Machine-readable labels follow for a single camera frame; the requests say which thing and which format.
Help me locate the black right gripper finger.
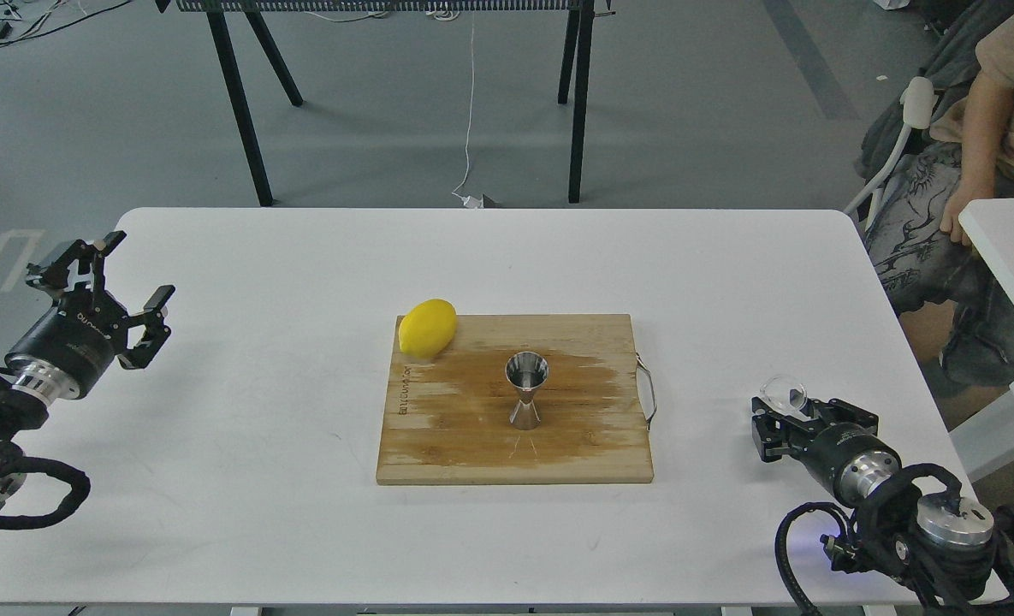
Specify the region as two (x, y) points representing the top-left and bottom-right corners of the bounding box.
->
(750, 409), (815, 463)
(803, 398), (879, 436)

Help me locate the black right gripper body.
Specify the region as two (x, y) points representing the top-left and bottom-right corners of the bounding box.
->
(803, 423), (902, 508)

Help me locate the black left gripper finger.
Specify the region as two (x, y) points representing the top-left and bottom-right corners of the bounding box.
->
(118, 285), (175, 370)
(25, 230), (127, 309)

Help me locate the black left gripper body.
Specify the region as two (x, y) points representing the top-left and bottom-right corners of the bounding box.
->
(6, 299), (127, 401)

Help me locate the small clear glass cup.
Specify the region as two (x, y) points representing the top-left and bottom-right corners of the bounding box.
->
(758, 374), (808, 416)

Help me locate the steel double jigger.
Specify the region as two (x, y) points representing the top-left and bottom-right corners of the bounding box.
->
(504, 351), (549, 430)

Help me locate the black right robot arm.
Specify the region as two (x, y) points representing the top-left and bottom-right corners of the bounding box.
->
(750, 397), (1014, 615)

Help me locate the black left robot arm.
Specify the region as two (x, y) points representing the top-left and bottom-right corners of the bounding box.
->
(0, 230), (175, 530)

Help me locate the yellow lemon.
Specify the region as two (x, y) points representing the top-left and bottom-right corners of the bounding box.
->
(399, 298), (457, 359)

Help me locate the wooden cutting board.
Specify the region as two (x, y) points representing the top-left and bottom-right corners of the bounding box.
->
(375, 313), (654, 486)

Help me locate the seated person in tan shirt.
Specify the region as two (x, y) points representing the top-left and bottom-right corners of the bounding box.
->
(865, 15), (1014, 388)

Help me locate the white office chair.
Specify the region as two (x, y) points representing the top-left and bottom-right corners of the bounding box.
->
(843, 0), (1014, 228)

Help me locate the black metal background table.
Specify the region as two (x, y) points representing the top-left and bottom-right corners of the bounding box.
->
(156, 1), (615, 208)

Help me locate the floor cable bundle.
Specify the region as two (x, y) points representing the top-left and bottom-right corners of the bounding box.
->
(0, 0), (135, 61)

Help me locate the white power cable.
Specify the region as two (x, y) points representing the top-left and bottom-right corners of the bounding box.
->
(451, 10), (484, 209)

